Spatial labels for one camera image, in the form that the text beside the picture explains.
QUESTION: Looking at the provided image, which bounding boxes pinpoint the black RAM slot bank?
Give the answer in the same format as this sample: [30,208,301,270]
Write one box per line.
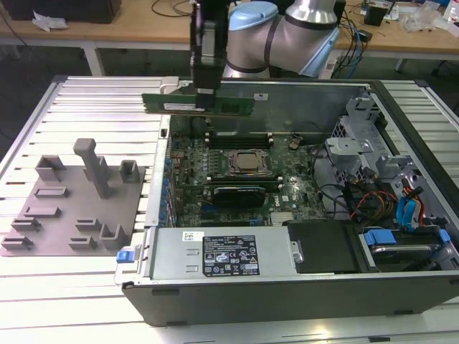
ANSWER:
[207,130,274,150]
[209,174,281,186]

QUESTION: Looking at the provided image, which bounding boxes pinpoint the grey power supply with label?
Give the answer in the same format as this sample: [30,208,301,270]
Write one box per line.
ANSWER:
[149,226,299,281]

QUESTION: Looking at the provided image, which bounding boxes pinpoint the clear plastic bags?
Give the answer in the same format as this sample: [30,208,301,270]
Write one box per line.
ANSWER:
[400,5,448,32]

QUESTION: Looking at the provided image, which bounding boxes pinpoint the black graphics card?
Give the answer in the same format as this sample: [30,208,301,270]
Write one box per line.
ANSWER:
[212,185,267,209]

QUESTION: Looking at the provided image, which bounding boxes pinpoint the silver CPU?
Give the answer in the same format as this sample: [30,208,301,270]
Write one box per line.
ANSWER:
[235,152,262,171]

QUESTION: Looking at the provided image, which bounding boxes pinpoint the black box on desk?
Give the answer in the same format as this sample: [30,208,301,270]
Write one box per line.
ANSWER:
[6,0,121,24]

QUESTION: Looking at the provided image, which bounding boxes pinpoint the blue case latch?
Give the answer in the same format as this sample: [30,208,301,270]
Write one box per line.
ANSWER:
[117,246,141,264]

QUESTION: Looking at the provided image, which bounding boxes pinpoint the red orange wire bundle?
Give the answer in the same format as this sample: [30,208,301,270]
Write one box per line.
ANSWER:
[348,190,399,218]

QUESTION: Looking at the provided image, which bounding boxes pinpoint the grey plastic parts rack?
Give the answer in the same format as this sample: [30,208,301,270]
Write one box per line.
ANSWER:
[0,135,146,257]

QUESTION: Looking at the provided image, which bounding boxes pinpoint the green RAM stick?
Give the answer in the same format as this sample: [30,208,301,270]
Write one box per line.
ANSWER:
[141,92,257,118]

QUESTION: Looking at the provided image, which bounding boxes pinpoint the green motherboard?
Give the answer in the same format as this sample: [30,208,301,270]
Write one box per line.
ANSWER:
[163,134,331,229]

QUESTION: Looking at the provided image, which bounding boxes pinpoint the black open PC case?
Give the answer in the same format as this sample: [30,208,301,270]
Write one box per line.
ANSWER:
[113,79,459,327]

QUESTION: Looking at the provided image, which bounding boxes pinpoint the metal socket cover frame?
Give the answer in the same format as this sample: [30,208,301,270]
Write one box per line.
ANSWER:
[227,148,272,176]

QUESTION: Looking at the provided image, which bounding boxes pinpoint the white grey wrist camera box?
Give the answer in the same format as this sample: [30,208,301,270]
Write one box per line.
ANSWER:
[200,20,219,67]

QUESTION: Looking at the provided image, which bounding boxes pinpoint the blue cable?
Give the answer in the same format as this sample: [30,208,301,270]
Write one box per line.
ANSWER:
[350,14,365,79]

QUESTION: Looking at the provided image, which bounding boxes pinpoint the silver metal drive cage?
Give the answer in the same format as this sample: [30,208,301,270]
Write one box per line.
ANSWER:
[323,138,378,182]

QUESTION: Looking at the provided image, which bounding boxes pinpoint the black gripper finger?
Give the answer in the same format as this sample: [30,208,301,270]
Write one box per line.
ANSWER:
[195,87,220,110]

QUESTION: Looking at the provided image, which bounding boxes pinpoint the wooden desk white frame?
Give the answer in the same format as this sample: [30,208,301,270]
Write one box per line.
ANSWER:
[0,0,193,77]
[335,0,459,72]

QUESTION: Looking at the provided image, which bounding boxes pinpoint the hard disk in blue carrier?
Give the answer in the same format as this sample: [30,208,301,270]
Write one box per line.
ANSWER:
[359,229,451,274]

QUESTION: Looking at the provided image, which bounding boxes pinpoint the white crumpled paper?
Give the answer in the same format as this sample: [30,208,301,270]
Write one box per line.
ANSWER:
[31,9,70,32]

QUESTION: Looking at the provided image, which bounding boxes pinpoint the black plastic shroud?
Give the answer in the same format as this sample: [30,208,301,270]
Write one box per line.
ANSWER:
[285,221,360,275]

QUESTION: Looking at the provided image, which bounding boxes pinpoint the blue flat wire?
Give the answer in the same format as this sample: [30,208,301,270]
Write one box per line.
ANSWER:
[395,193,425,234]

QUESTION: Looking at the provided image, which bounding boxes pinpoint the silver finned heat sink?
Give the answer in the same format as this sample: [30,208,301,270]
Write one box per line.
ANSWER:
[270,211,295,227]

